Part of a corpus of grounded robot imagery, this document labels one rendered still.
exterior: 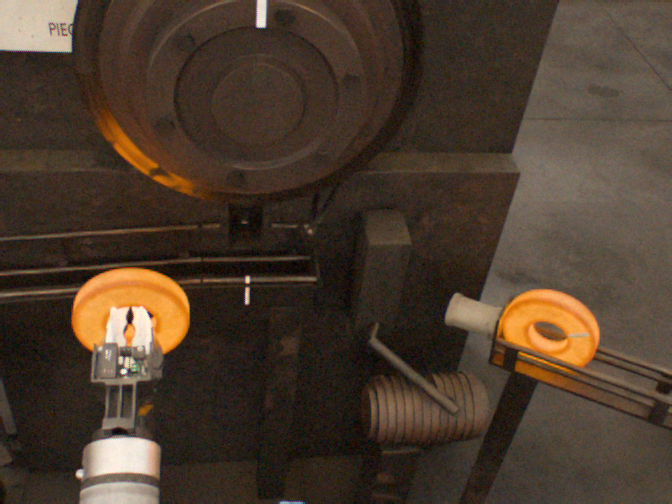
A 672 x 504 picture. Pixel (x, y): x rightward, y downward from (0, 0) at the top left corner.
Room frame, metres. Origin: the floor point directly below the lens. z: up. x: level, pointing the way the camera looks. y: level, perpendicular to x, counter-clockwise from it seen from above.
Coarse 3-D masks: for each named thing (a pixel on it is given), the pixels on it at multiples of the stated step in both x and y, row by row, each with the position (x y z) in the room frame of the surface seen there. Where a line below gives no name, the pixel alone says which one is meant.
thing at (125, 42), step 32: (128, 0) 0.87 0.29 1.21; (160, 0) 0.86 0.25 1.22; (320, 0) 0.90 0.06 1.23; (352, 0) 0.91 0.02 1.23; (384, 0) 0.94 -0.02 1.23; (128, 32) 0.86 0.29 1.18; (352, 32) 0.91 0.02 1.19; (384, 32) 0.94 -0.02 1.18; (128, 64) 0.85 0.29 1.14; (384, 64) 0.94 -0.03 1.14; (128, 96) 0.85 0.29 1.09; (384, 96) 0.95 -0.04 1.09; (128, 128) 0.87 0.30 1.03; (160, 160) 0.88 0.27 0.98; (256, 192) 0.91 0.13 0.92
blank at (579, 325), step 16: (512, 304) 0.93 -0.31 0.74; (528, 304) 0.91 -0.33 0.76; (544, 304) 0.90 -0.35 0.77; (560, 304) 0.90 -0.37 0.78; (576, 304) 0.90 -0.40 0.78; (512, 320) 0.92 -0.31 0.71; (528, 320) 0.91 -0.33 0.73; (544, 320) 0.90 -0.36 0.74; (560, 320) 0.89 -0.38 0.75; (576, 320) 0.88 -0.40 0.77; (592, 320) 0.89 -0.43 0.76; (512, 336) 0.91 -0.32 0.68; (528, 336) 0.91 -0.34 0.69; (576, 336) 0.88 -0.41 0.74; (592, 336) 0.87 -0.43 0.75; (544, 352) 0.89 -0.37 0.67; (560, 352) 0.88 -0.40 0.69; (576, 352) 0.87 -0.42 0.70; (592, 352) 0.86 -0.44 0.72
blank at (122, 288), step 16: (112, 272) 0.72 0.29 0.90; (128, 272) 0.72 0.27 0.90; (144, 272) 0.73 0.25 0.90; (96, 288) 0.69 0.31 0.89; (112, 288) 0.69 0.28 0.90; (128, 288) 0.70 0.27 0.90; (144, 288) 0.70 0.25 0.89; (160, 288) 0.71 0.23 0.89; (176, 288) 0.73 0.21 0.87; (80, 304) 0.68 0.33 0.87; (96, 304) 0.69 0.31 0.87; (112, 304) 0.69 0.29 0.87; (128, 304) 0.70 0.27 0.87; (144, 304) 0.70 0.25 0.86; (160, 304) 0.71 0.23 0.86; (176, 304) 0.71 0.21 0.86; (80, 320) 0.68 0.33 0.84; (96, 320) 0.69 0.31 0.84; (160, 320) 0.71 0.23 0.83; (176, 320) 0.71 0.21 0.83; (80, 336) 0.68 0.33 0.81; (96, 336) 0.68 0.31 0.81; (128, 336) 0.70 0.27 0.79; (160, 336) 0.71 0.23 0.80; (176, 336) 0.71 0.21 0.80
